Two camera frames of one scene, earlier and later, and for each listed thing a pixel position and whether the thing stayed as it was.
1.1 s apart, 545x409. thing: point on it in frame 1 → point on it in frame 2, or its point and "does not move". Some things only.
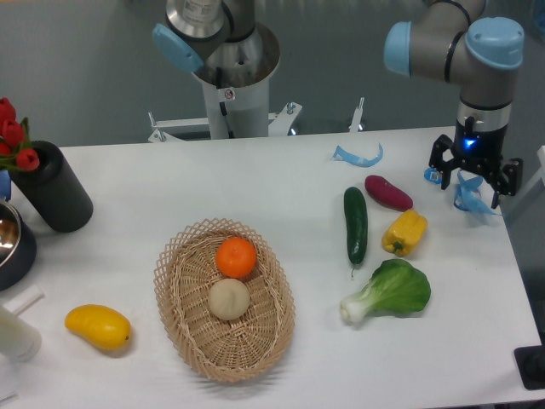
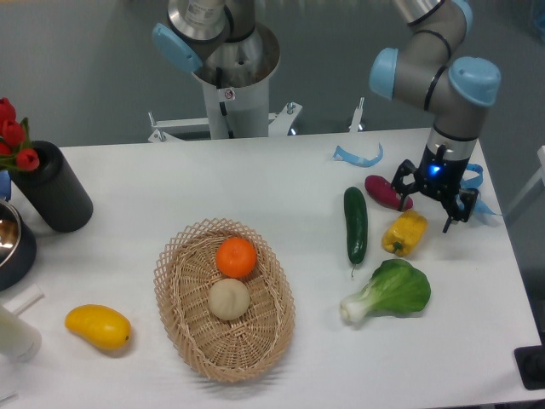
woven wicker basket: (225, 298) does not move
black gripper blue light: (469, 144) → (439, 173)
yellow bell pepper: (404, 233) does not move
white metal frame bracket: (279, 123) does not move
